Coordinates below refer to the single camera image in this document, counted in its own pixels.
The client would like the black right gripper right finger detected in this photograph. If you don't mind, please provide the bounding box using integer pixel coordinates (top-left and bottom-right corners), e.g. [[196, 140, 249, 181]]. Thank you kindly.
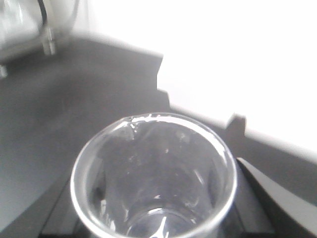
[[222, 158, 317, 238]]

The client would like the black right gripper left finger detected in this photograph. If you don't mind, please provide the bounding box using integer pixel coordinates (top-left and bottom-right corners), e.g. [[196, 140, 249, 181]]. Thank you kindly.
[[39, 181, 87, 238]]

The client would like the clear glass beaker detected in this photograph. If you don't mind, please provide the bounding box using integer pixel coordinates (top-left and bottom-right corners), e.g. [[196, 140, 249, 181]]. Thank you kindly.
[[70, 113, 237, 238]]

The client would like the metal fixture with legs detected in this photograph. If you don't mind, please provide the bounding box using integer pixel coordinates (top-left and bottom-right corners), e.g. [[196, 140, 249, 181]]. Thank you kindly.
[[0, 0, 80, 78]]

